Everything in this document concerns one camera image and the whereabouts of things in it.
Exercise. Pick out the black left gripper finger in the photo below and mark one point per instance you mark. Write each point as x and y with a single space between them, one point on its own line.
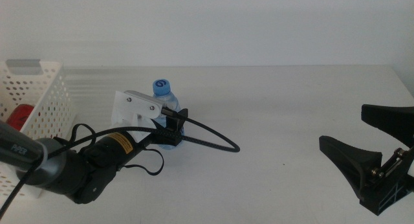
176 122

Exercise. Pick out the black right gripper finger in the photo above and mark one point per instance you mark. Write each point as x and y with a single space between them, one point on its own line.
391 120
352 159

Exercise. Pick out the blue cap water bottle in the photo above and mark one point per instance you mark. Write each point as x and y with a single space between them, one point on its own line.
161 86

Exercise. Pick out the red soda can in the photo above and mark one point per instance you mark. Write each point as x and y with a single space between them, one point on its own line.
19 117

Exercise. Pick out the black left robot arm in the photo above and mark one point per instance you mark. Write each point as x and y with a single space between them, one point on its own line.
64 172

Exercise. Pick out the white perforated plastic basket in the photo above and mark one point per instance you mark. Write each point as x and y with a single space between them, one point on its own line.
48 97

